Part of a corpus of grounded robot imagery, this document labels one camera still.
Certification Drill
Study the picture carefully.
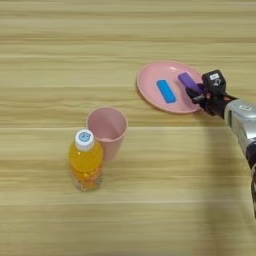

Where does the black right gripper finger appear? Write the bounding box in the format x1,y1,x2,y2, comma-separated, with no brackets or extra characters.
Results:
184,86,205,98
190,94,207,105

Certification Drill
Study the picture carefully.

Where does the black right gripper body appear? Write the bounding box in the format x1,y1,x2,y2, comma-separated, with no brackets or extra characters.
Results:
199,91,237,119

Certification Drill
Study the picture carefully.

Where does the pink round plate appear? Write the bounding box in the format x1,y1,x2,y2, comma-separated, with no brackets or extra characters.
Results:
135,60,205,115

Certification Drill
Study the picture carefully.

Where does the pink plastic cup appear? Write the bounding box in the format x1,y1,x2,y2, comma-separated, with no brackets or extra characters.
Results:
86,106,129,162

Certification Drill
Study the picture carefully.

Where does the orange juice bottle white cap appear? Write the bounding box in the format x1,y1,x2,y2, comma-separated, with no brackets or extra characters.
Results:
68,128,105,193

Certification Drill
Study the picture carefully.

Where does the purple rectangular block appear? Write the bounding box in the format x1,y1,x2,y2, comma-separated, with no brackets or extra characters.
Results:
177,71,205,95

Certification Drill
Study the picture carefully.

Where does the blue rectangular block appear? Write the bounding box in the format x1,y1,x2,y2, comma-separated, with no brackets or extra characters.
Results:
155,79,178,104

